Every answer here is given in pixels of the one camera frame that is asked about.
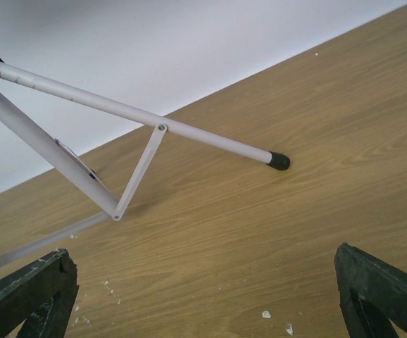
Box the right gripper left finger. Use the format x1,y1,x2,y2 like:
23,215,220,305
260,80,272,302
0,249,79,337

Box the white music stand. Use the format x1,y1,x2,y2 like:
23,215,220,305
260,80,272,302
0,54,293,269

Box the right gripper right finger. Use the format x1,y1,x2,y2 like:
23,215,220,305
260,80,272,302
334,243,407,337

